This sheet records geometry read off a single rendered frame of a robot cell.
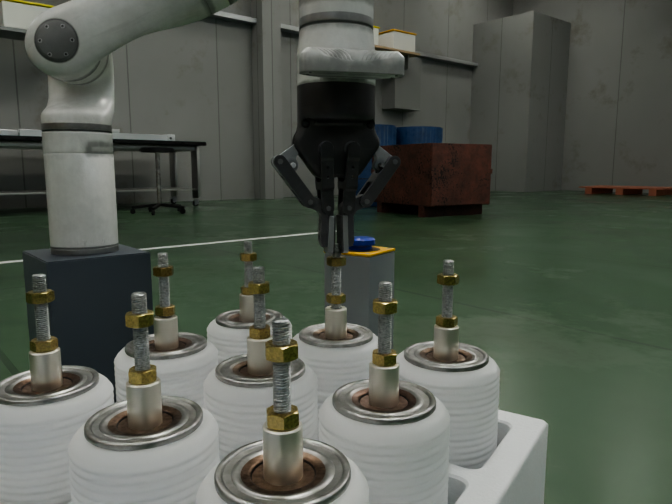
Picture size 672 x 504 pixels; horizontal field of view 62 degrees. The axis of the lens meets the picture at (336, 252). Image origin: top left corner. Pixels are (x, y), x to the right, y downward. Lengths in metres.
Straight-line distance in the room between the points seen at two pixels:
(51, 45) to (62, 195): 0.19
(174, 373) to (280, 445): 0.23
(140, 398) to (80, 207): 0.49
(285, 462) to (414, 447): 0.11
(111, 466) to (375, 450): 0.16
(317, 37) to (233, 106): 7.51
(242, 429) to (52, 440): 0.14
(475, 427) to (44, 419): 0.34
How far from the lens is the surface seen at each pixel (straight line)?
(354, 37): 0.54
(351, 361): 0.54
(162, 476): 0.38
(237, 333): 0.61
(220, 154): 7.89
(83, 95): 0.91
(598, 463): 0.94
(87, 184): 0.85
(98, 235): 0.86
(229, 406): 0.46
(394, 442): 0.39
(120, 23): 0.84
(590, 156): 11.84
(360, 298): 0.72
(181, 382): 0.53
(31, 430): 0.47
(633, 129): 11.56
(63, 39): 0.85
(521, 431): 0.57
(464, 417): 0.50
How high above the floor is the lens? 0.42
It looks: 8 degrees down
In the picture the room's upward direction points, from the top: straight up
